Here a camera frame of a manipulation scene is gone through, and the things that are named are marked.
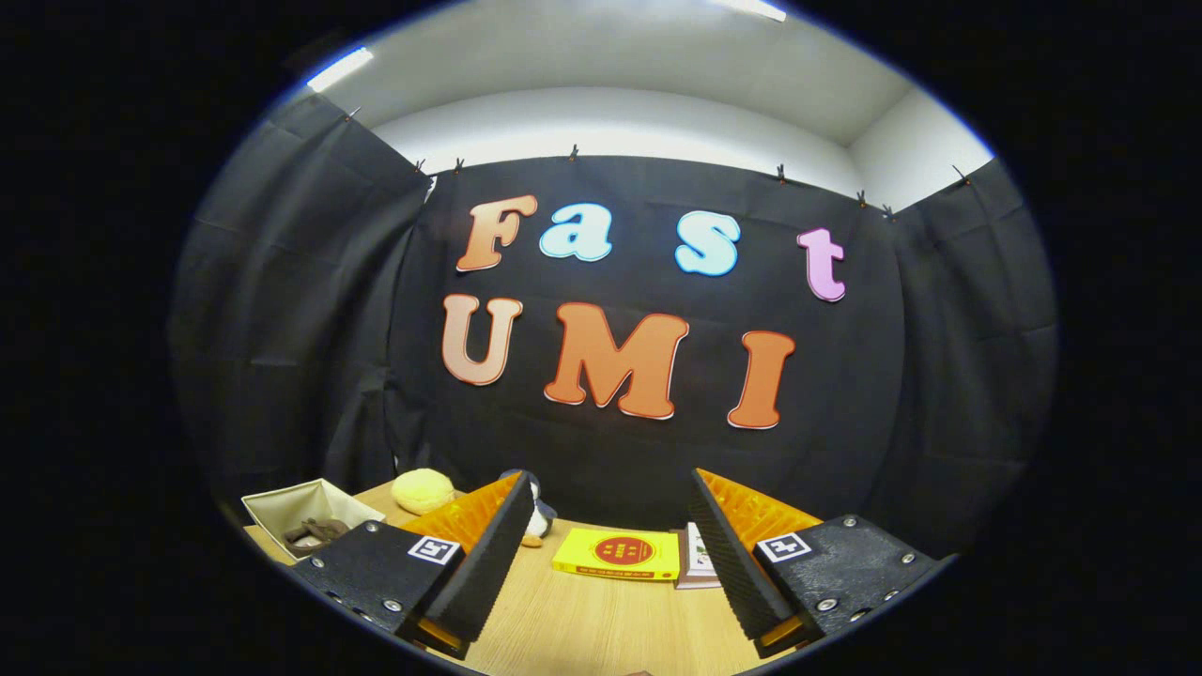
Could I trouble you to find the ceiling strip light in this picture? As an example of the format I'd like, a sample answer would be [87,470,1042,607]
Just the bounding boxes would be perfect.
[307,46,375,93]

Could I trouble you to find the thick white book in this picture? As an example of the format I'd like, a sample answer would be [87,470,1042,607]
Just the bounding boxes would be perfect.
[674,530,724,591]

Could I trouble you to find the beige fabric storage box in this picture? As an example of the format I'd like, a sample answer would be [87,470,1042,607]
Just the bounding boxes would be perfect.
[241,478,387,562]

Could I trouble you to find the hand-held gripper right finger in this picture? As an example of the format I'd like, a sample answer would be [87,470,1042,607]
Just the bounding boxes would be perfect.
[690,468,943,660]

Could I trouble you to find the yellow bun plush toy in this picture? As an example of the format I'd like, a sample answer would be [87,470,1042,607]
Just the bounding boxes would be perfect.
[391,469,456,516]

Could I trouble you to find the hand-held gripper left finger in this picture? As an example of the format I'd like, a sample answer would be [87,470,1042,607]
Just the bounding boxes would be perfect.
[286,471,536,660]

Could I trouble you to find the penguin plush toy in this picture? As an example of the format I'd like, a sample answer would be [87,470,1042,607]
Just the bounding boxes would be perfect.
[502,469,559,548]

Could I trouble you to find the ceiling light panel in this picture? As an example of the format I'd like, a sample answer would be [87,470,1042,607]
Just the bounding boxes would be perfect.
[714,0,788,23]

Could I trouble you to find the yellow book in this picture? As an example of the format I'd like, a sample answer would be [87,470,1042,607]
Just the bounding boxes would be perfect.
[551,527,681,582]

